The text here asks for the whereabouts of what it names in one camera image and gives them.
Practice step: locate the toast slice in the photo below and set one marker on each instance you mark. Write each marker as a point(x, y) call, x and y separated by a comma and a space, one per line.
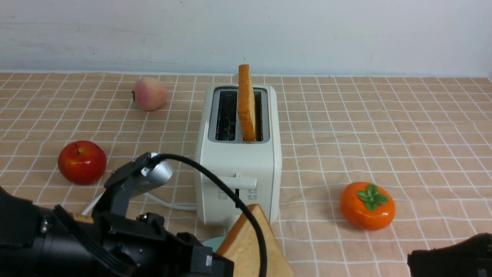
point(246, 108)
point(241, 247)

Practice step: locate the orange persimmon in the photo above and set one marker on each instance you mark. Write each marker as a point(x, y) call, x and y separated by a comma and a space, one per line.
point(367, 206)

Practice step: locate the orange checkered tablecloth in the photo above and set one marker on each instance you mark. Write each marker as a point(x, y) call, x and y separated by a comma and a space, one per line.
point(426, 141)

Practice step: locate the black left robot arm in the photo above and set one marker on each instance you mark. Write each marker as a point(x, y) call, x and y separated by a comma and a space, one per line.
point(40, 242)

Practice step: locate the white two-slot toaster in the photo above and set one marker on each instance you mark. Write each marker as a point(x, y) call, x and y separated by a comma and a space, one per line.
point(252, 170)

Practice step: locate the pink peach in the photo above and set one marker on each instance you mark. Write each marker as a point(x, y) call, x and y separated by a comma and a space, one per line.
point(149, 94)

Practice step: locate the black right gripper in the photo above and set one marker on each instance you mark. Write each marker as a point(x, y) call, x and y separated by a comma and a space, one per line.
point(469, 258)

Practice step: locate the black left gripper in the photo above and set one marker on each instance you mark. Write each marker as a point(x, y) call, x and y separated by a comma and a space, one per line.
point(144, 248)

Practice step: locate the light green plate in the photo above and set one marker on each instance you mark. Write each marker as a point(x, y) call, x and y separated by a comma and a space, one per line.
point(214, 243)

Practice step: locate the red apple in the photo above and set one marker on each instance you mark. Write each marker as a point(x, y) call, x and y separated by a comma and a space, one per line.
point(82, 162)

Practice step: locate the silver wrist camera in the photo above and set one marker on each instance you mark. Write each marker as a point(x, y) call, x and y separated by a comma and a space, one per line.
point(133, 179)

